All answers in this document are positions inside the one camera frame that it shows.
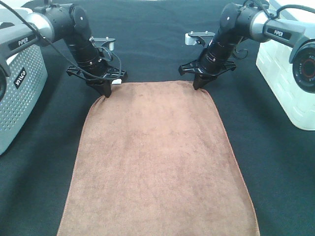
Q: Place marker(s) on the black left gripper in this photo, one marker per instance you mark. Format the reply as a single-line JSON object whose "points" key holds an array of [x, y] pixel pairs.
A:
{"points": [[92, 66]]}

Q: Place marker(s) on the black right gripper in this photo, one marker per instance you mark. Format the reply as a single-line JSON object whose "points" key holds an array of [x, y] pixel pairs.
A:
{"points": [[212, 62]]}

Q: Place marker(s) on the brown towel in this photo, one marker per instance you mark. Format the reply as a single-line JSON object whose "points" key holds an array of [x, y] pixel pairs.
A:
{"points": [[154, 159]]}

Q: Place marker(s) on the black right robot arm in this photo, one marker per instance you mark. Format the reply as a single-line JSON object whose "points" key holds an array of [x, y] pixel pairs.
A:
{"points": [[252, 20]]}

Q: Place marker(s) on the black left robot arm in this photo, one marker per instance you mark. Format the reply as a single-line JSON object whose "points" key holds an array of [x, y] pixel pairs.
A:
{"points": [[67, 22]]}

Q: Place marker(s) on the white towel label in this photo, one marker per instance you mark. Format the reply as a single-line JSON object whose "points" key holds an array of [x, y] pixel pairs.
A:
{"points": [[116, 82]]}

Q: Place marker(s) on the black table cloth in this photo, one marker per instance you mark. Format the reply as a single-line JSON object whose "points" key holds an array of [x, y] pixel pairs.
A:
{"points": [[277, 160]]}

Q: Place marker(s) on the white plastic basket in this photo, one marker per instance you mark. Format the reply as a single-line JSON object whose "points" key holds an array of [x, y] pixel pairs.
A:
{"points": [[273, 63]]}

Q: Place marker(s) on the grey perforated laundry basket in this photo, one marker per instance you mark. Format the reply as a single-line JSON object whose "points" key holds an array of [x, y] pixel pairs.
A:
{"points": [[20, 91]]}

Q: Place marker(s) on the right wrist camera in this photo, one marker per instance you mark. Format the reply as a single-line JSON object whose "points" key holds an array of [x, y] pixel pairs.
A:
{"points": [[198, 38]]}

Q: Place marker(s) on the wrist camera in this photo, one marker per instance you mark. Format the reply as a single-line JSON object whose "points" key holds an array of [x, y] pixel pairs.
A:
{"points": [[198, 38], [107, 42]]}

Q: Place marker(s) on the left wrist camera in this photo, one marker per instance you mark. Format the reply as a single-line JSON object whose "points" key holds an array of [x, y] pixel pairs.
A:
{"points": [[107, 42]]}

